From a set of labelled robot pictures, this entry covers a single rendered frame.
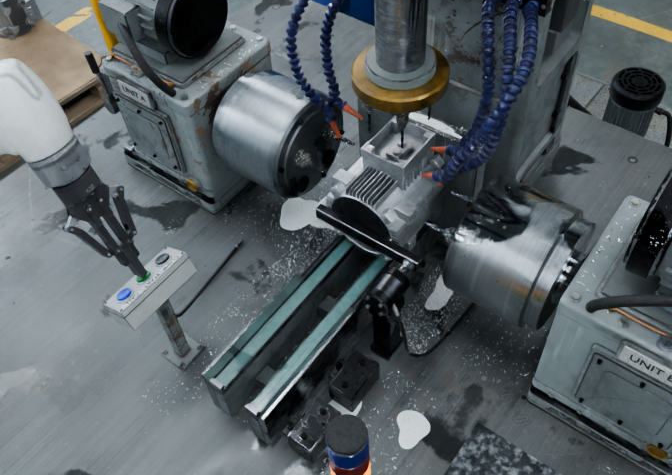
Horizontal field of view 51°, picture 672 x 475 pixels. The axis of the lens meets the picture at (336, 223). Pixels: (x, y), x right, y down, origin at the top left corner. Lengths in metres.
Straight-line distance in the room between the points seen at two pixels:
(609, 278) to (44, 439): 1.13
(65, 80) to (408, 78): 2.45
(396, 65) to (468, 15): 0.23
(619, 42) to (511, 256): 2.57
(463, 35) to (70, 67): 2.43
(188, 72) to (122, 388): 0.70
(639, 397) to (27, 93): 1.10
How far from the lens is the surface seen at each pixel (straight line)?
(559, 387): 1.43
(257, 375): 1.49
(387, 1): 1.19
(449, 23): 1.47
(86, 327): 1.71
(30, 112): 1.21
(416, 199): 1.44
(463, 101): 1.55
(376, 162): 1.43
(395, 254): 1.40
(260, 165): 1.52
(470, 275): 1.32
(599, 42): 3.74
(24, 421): 1.65
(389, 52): 1.25
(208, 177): 1.72
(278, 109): 1.51
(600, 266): 1.27
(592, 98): 2.74
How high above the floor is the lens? 2.15
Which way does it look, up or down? 51 degrees down
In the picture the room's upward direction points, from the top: 5 degrees counter-clockwise
